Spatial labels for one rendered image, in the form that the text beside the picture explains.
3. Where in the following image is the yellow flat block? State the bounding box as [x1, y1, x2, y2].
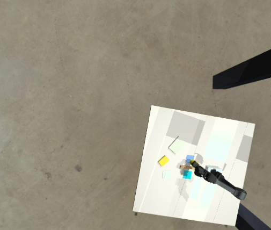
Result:
[158, 155, 169, 166]

